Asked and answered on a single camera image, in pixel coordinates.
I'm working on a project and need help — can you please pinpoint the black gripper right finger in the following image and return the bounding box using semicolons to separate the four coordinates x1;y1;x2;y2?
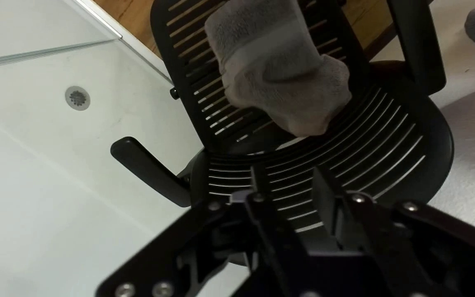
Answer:
308;164;475;297

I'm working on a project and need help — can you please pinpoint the small grey towel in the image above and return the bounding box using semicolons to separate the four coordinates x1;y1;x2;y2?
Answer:
203;0;354;138

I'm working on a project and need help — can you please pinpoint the round shower drain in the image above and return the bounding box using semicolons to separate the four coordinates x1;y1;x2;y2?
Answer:
62;83;92;111

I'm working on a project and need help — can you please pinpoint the black slatted office chair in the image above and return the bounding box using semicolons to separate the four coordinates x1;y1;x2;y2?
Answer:
109;0;457;268

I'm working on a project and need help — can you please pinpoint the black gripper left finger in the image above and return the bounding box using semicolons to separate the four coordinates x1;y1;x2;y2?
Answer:
95;163;308;297

